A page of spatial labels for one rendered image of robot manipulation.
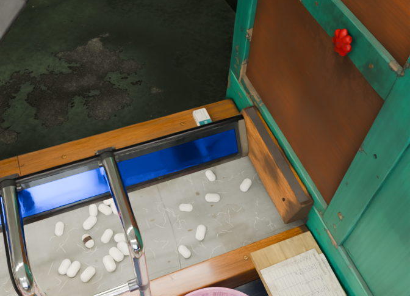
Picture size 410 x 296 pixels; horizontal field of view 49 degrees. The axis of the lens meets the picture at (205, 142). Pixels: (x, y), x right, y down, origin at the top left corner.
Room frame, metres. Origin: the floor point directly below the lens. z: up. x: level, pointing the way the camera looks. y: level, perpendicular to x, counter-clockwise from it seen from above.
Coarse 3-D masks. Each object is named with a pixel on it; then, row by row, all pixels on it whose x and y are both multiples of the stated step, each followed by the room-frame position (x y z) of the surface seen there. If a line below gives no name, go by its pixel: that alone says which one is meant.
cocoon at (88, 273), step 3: (87, 267) 0.35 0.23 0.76; (90, 267) 0.35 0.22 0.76; (93, 267) 0.35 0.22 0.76; (87, 270) 0.34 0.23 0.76; (90, 270) 0.34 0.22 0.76; (93, 270) 0.34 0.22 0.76; (84, 273) 0.34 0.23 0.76; (87, 273) 0.34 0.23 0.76; (90, 273) 0.34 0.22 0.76; (93, 273) 0.34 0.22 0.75; (81, 276) 0.33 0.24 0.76; (84, 276) 0.33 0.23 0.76; (87, 276) 0.33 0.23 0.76; (90, 276) 0.33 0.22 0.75; (81, 279) 0.32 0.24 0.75; (84, 279) 0.32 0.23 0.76; (87, 279) 0.33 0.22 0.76
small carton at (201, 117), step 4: (204, 108) 0.80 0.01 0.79; (196, 112) 0.78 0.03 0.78; (200, 112) 0.78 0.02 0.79; (204, 112) 0.79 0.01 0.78; (196, 116) 0.77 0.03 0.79; (200, 116) 0.77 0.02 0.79; (204, 116) 0.77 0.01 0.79; (208, 116) 0.77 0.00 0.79; (196, 120) 0.76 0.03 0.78; (200, 120) 0.76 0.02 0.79; (204, 120) 0.76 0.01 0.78; (208, 120) 0.76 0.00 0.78; (200, 124) 0.75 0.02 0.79
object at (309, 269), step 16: (304, 256) 0.40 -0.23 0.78; (320, 256) 0.41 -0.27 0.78; (272, 272) 0.36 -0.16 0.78; (288, 272) 0.36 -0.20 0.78; (304, 272) 0.37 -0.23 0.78; (320, 272) 0.37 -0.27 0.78; (272, 288) 0.33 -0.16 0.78; (288, 288) 0.33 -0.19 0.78; (304, 288) 0.33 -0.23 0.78; (320, 288) 0.34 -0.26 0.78; (336, 288) 0.34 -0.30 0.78
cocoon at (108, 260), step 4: (104, 256) 0.38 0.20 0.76; (108, 256) 0.38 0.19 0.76; (104, 260) 0.37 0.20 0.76; (108, 260) 0.37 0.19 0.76; (112, 260) 0.37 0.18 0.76; (104, 264) 0.36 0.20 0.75; (108, 264) 0.36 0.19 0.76; (112, 264) 0.36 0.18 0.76; (108, 268) 0.35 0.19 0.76; (112, 268) 0.35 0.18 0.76
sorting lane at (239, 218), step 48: (144, 192) 0.55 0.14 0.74; (192, 192) 0.56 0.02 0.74; (240, 192) 0.57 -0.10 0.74; (0, 240) 0.40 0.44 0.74; (48, 240) 0.41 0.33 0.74; (96, 240) 0.42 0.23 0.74; (144, 240) 0.43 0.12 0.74; (192, 240) 0.44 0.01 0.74; (240, 240) 0.45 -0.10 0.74; (0, 288) 0.30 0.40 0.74; (48, 288) 0.31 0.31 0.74; (96, 288) 0.31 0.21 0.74
